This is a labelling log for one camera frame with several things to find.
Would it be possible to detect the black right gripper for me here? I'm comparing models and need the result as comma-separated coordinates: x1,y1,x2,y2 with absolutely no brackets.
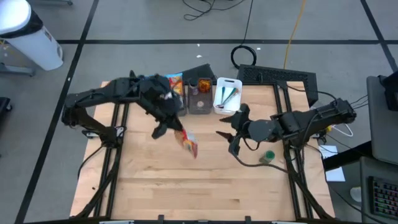
215,103,280,156

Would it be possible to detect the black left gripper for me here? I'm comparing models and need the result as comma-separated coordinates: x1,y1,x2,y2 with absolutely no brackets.
141,74,185,140

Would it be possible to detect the red ramen packet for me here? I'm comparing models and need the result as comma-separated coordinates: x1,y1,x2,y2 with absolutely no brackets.
173,129,199,159

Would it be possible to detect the iridescent spoon blue bowl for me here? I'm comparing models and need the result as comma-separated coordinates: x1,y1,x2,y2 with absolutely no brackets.
217,89,237,109

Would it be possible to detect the orange ramen packet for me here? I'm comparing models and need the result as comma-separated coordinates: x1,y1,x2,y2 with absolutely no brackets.
169,79,185,96

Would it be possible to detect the green lid spice jar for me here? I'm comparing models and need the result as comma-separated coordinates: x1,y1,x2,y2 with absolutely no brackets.
259,150,276,165

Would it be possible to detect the white plastic bin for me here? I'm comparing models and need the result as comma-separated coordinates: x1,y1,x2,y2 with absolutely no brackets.
213,77,243,116

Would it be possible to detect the grey plastic bin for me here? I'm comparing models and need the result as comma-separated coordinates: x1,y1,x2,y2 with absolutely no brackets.
178,93,188,118

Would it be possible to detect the clear bin middle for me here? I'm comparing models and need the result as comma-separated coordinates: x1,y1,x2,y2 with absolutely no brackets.
187,77,215,115

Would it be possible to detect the black wedge stand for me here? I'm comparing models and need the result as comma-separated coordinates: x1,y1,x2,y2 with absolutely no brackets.
182,63,218,83

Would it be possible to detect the black computer case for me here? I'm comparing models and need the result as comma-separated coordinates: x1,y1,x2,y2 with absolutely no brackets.
236,64,320,108

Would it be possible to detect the white paper sheet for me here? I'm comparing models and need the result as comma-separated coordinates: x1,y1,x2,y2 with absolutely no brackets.
318,145,346,183

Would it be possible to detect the white computer mouse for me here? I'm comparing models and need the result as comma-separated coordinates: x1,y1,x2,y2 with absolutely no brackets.
350,186,363,203

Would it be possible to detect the grey monitor back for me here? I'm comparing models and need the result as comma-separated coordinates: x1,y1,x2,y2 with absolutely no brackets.
366,75,398,166

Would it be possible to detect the white trash can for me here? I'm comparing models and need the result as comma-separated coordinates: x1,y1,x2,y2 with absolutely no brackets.
0,0,64,72

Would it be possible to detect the black blue device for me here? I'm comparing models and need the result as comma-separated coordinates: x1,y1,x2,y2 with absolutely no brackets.
378,70,398,112

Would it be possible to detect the backlit keyboard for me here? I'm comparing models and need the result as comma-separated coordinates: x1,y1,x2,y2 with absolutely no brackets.
369,175,398,220

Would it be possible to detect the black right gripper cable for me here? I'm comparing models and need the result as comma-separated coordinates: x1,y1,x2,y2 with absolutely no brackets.
233,152,292,174

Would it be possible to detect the black coiled cable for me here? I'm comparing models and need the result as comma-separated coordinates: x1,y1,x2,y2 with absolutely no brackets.
230,0,257,70

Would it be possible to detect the black floor cable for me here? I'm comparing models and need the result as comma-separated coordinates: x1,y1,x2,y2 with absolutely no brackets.
182,0,246,21

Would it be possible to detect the yellow cable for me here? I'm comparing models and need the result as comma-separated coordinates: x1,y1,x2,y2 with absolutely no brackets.
282,0,308,70

